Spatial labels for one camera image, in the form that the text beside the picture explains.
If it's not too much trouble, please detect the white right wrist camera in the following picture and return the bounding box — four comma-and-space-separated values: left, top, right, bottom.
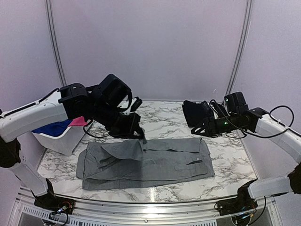
209, 99, 229, 118

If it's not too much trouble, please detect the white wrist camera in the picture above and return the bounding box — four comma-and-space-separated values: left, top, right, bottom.
209, 99, 229, 118
129, 97, 143, 113

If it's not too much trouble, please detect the pink garment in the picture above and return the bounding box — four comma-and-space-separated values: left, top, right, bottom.
68, 116, 88, 127

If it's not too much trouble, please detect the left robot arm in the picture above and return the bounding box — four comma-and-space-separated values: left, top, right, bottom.
0, 74, 144, 210

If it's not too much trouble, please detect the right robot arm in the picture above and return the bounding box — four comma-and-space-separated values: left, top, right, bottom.
191, 92, 301, 211

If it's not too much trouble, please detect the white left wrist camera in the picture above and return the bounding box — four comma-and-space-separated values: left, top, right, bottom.
129, 97, 143, 113

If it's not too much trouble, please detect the blue garment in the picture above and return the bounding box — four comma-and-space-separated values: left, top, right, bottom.
31, 120, 72, 137

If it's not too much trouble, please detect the black t-shirt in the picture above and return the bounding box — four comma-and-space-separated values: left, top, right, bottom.
182, 100, 214, 127

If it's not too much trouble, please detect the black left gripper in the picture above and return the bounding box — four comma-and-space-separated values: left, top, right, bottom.
91, 99, 144, 138

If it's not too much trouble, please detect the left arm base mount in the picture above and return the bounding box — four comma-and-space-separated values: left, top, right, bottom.
34, 194, 75, 215

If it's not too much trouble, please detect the aluminium corner post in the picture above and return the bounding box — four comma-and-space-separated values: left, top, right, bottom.
45, 0, 67, 86
225, 0, 253, 95

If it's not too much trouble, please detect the white plastic laundry basket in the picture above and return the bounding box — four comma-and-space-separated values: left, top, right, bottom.
32, 121, 91, 156

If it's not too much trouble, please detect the grey garment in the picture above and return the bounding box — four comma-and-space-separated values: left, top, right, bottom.
76, 138, 215, 191

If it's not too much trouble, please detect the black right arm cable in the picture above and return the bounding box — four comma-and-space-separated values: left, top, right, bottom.
225, 105, 295, 138

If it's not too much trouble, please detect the aluminium front frame rail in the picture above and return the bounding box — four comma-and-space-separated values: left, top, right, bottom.
8, 189, 283, 226

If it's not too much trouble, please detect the left aluminium corner post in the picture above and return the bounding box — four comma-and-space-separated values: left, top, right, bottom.
45, 0, 67, 86

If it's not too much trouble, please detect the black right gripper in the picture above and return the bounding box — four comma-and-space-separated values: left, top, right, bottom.
191, 113, 240, 138

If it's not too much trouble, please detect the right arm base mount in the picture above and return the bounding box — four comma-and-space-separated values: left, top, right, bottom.
214, 197, 258, 216

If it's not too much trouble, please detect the right aluminium corner post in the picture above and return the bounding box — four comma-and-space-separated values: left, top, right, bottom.
225, 0, 253, 95

